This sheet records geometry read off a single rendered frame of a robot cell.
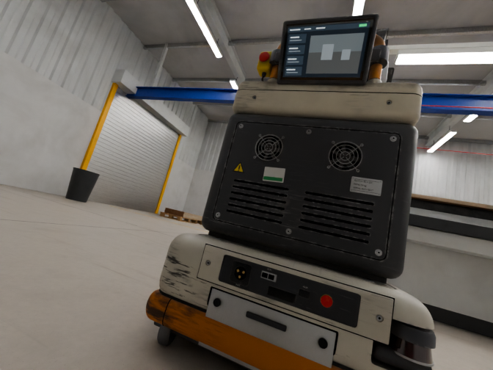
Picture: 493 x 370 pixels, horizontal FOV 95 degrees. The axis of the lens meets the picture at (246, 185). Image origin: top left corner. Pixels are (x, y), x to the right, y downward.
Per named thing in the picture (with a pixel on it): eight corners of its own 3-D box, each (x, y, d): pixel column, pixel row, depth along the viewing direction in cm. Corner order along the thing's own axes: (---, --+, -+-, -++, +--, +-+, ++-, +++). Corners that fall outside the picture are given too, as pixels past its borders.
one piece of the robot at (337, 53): (381, 105, 62) (402, 9, 56) (259, 100, 73) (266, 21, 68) (375, 110, 72) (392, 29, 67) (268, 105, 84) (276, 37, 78)
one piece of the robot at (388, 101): (403, 349, 46) (437, 13, 61) (180, 270, 64) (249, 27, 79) (368, 307, 77) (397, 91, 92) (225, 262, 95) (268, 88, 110)
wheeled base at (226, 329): (443, 476, 35) (455, 307, 40) (133, 324, 57) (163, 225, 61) (363, 327, 97) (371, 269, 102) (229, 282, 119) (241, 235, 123)
